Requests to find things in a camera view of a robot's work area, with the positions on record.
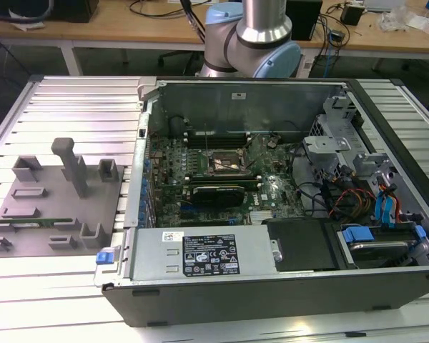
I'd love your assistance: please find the CPU socket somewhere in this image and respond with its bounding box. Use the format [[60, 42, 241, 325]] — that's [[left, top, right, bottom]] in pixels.
[[207, 147, 250, 177]]

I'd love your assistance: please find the black RAM slot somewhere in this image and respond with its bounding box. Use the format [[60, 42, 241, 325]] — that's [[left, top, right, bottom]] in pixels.
[[183, 129, 252, 140], [184, 172, 262, 181], [185, 137, 250, 149]]

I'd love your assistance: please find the black graphics card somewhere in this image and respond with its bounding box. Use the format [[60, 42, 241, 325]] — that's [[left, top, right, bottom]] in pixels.
[[191, 184, 246, 209]]

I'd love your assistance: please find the black cylinder part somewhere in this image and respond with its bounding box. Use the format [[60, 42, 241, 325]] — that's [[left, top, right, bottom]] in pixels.
[[168, 114, 186, 139]]

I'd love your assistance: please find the silver chipset heat sink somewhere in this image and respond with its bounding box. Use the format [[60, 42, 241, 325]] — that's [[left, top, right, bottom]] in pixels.
[[249, 209, 273, 225]]

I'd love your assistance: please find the green motherboard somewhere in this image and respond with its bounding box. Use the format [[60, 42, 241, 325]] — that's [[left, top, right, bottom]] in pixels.
[[142, 131, 308, 229]]

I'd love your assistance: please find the silver power supply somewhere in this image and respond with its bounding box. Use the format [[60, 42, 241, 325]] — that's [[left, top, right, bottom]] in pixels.
[[128, 227, 277, 284]]

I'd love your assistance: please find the metal disk bay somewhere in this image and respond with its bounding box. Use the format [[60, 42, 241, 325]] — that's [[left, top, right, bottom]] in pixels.
[[302, 94, 368, 182]]

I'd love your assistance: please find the black plastic shroud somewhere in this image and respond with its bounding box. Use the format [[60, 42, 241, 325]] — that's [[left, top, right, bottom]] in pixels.
[[263, 217, 342, 273]]

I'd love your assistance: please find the black office chair base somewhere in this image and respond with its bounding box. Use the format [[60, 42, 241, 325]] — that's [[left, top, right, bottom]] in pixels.
[[157, 49, 204, 78]]

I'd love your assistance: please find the black PC case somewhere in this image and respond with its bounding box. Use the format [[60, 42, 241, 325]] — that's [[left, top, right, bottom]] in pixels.
[[94, 76, 429, 328]]

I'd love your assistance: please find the hard disk in blue carrier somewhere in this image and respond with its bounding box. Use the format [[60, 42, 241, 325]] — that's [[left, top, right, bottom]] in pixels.
[[337, 224, 428, 271]]

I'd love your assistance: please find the grey parts rack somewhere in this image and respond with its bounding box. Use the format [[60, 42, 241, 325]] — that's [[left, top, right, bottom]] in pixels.
[[0, 136, 125, 259]]

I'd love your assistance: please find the black tower box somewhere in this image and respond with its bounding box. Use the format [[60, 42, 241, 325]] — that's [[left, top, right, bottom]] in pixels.
[[291, 0, 324, 42]]

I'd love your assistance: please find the light wooden desk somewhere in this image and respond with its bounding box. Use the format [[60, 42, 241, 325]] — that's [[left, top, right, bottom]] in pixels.
[[0, 0, 429, 76]]

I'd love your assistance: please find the small black cube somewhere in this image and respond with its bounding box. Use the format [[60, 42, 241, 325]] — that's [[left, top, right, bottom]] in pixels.
[[340, 5, 365, 26]]

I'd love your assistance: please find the large black box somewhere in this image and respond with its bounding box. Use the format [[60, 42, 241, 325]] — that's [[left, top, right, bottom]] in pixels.
[[0, 0, 100, 23]]

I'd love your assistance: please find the clear plastic bag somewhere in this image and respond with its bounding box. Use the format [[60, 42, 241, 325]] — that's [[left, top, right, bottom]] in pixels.
[[377, 5, 418, 34]]

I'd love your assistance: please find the grey flat device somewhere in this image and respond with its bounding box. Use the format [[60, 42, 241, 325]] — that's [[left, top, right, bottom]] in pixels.
[[363, 0, 405, 10]]

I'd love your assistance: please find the white open box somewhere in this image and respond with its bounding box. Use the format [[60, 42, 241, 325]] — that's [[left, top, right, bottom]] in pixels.
[[406, 14, 429, 39]]

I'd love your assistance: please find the grey case handle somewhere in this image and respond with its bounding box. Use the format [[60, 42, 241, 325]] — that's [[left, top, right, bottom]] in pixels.
[[136, 76, 158, 103]]

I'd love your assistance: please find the black wire bundle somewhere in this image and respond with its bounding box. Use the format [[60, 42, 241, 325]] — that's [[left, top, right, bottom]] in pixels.
[[295, 142, 344, 219]]

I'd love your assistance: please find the red yellow wire bundle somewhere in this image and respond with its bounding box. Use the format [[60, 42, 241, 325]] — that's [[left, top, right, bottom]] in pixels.
[[328, 188, 377, 219]]

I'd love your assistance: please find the blue flat wire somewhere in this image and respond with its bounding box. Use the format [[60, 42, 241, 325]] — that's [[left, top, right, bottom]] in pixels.
[[374, 184, 387, 229], [385, 184, 398, 229]]

